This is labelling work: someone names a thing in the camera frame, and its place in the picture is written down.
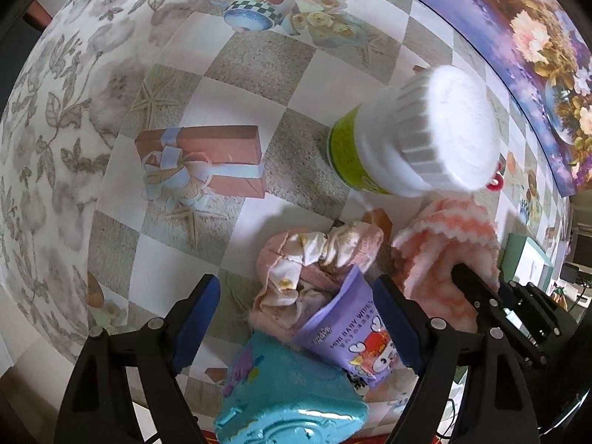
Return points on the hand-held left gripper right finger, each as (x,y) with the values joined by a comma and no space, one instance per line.
(397,328)

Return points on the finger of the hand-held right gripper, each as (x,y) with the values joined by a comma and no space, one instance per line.
(474,289)
(532,307)

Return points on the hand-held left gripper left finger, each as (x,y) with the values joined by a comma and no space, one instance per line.
(196,328)

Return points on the teal box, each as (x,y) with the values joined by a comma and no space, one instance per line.
(527,259)

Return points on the pink and white wavy cloth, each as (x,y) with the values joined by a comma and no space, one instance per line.
(444,249)

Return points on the purple wipes packet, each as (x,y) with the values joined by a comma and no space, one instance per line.
(342,323)

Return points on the red fabric flower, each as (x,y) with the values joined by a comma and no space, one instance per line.
(497,181)

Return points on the pink cloth with beige print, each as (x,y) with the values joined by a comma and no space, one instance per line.
(286,249)

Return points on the flower painting poster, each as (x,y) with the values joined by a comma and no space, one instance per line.
(485,32)

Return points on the checkered floral printed tablecloth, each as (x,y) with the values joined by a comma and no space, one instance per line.
(277,69)

